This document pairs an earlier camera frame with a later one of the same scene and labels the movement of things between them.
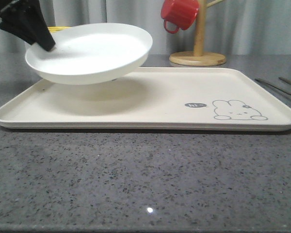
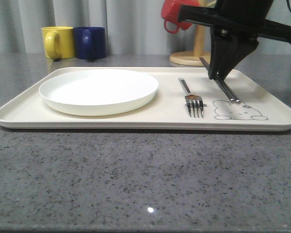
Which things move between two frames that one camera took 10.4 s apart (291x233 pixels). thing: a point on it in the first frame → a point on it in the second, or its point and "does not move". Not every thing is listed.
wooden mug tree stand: x=198 y=58 does not move
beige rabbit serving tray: x=166 y=98 does not move
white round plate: x=87 y=54 → x=97 y=92
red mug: x=182 y=13 does not move
